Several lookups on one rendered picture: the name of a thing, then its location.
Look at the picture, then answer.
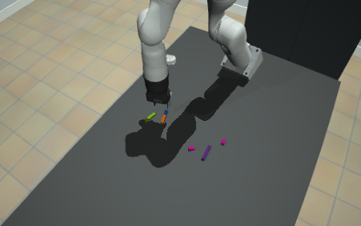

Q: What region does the lime green rod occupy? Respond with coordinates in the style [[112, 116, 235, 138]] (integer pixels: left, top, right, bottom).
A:
[[144, 113, 156, 123]]

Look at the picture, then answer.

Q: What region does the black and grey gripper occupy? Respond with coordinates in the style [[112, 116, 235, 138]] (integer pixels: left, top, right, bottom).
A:
[[142, 54, 176, 109]]

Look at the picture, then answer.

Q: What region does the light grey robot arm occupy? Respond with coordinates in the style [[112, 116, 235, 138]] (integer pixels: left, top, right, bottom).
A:
[[137, 0, 252, 69]]

